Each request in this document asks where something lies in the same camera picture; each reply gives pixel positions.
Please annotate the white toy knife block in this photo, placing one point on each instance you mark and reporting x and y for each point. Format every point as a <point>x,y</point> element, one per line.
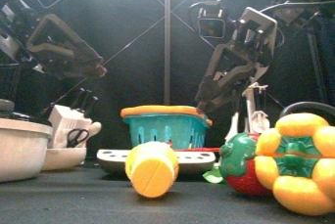
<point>63,123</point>

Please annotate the teal basket with orange rim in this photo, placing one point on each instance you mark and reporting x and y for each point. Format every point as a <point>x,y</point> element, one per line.
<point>168,126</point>

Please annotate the black toy scissors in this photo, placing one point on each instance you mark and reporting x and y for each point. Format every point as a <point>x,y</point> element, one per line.
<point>76,136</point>

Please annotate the red toy pepper green stem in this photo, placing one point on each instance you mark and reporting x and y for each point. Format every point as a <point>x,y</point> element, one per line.
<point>244,166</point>

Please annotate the white toy pot with lid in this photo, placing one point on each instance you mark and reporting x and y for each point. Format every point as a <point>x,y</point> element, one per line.
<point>21,149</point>

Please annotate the white toy bowl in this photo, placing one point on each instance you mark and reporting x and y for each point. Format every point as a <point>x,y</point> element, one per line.
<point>66,158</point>

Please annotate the yellow toy bell pepper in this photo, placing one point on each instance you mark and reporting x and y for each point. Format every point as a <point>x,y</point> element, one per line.
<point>299,166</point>

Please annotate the green toy vegetable piece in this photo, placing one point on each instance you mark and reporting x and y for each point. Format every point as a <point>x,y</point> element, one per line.
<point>212,176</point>

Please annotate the grey toy cutting board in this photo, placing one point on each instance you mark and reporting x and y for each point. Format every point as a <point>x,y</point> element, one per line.
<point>111,159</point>

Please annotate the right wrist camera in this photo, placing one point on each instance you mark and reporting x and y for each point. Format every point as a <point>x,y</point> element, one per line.
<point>212,25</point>

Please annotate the grey metal frame pole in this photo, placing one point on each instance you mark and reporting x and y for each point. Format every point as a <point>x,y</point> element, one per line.
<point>166,38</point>

